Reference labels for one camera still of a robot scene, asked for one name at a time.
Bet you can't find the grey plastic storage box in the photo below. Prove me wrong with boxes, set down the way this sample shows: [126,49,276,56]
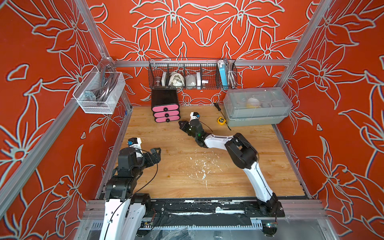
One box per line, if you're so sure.
[223,88,293,127]

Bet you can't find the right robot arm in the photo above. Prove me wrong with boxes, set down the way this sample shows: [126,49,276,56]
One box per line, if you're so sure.
[179,119,282,218]

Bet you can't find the yellow tape measure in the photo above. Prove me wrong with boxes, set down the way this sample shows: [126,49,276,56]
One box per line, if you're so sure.
[217,117,226,126]

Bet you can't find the pink bottom drawer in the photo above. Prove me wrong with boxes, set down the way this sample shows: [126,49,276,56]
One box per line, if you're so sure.
[155,115,180,123]

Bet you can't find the black pink drawer cabinet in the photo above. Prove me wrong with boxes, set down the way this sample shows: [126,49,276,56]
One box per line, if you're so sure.
[151,90,180,118]

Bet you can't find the pink top drawer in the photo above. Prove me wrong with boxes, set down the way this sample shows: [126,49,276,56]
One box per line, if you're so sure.
[152,104,180,113]

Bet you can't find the black wire wall basket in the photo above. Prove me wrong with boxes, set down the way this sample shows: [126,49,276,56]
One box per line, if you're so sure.
[148,58,238,91]

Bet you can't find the clear plastic wall bin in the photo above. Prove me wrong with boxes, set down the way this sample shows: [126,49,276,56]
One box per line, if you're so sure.
[73,67,125,115]

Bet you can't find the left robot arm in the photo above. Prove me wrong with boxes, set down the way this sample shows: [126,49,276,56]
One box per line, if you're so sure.
[99,147,162,240]

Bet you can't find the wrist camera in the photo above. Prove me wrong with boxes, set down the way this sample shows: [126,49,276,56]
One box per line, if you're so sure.
[190,112,200,121]
[127,138,142,150]

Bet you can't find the black handled screwdriver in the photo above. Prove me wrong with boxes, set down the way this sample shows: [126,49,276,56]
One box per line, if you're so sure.
[214,103,232,131]

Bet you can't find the white cloth in basket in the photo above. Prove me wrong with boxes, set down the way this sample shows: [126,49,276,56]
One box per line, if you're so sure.
[168,72,185,88]

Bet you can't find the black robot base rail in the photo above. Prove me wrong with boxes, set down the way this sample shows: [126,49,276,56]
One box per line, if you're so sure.
[133,198,286,229]

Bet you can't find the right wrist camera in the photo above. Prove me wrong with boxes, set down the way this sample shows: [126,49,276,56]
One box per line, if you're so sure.
[190,112,200,121]

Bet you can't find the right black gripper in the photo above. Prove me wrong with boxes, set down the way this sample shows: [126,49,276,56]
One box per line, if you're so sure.
[177,120,199,141]

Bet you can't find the pink drawer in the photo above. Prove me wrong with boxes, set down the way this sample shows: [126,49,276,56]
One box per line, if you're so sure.
[154,110,180,118]
[155,115,180,123]
[152,104,180,113]

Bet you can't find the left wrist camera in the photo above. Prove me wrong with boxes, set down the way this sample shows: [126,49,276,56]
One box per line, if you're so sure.
[127,138,142,150]

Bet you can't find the blue box in basket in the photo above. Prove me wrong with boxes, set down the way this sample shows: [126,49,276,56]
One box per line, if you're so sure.
[218,60,229,90]

